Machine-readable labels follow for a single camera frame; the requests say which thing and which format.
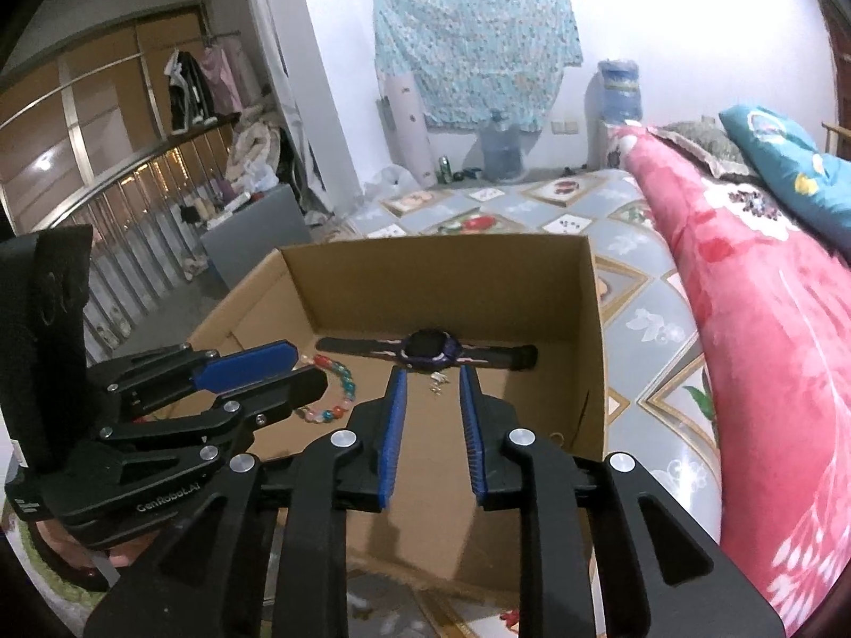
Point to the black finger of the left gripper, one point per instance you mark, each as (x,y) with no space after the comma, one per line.
(275,399)

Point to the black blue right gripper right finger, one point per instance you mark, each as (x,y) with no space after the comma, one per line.
(605,549)

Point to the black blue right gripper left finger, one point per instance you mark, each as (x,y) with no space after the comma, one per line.
(205,574)

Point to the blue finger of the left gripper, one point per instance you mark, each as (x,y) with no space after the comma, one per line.
(246,365)

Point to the metal stair railing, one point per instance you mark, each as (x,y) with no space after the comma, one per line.
(147,255)

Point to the black purple wrist watch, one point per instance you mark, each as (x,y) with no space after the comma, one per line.
(433,350)

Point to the pile of clothes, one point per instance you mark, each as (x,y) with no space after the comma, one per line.
(261,152)

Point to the brown cardboard box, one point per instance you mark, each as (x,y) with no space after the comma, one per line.
(521,311)

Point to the hanging clothes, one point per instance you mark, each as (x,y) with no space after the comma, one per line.
(207,87)

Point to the wooden wardrobe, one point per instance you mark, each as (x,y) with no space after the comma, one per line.
(90,107)

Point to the pink floral blanket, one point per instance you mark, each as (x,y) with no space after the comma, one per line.
(772,311)

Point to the teal floral hanging cloth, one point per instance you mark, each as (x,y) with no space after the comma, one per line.
(470,58)

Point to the teal floral pillow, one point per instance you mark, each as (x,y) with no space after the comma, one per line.
(811,184)

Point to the grey brown pillow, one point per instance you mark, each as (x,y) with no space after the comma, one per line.
(706,142)

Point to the blue water jug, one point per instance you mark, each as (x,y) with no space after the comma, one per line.
(620,91)

